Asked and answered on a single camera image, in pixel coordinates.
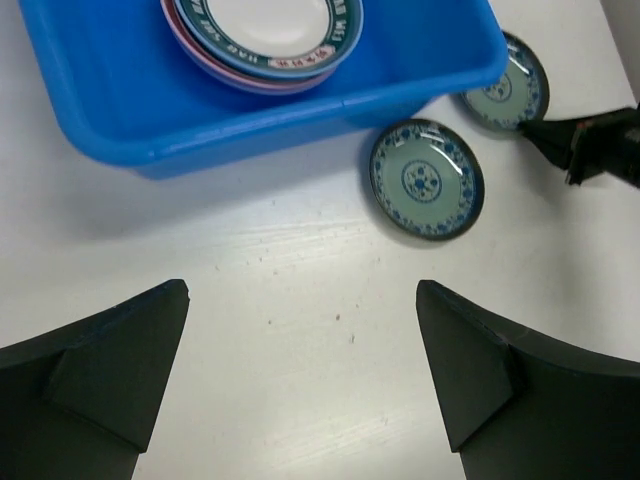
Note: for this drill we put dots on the blue plastic bin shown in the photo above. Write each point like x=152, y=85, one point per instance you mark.
x=126, y=95

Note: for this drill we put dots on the pink plastic plate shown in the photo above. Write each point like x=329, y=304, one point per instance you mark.
x=226, y=74

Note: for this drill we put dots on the teal patterned plate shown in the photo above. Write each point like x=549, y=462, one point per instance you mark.
x=426, y=179
x=521, y=94

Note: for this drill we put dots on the light blue plastic plate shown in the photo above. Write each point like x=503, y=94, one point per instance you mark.
x=240, y=62

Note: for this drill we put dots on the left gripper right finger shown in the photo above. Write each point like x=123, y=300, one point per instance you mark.
x=518, y=404

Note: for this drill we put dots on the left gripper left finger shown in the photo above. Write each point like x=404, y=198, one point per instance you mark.
x=81, y=401

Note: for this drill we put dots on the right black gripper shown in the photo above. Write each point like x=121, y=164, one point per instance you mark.
x=606, y=143

